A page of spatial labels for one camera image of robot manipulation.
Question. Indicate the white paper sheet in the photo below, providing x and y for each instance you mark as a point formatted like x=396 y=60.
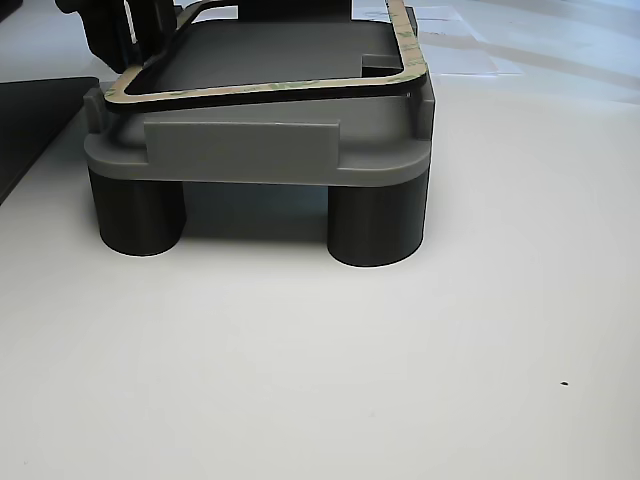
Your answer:
x=445 y=20

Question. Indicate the dark grey mat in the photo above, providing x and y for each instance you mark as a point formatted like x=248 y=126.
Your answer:
x=30 y=120

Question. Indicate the tan rectangular frame black edge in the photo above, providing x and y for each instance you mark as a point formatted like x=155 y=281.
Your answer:
x=411 y=47

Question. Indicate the black box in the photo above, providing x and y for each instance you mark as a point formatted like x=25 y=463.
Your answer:
x=9 y=7

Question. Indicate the grey holder with black legs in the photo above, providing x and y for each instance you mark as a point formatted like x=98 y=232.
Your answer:
x=240 y=145

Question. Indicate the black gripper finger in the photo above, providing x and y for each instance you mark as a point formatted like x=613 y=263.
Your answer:
x=105 y=30
x=155 y=25

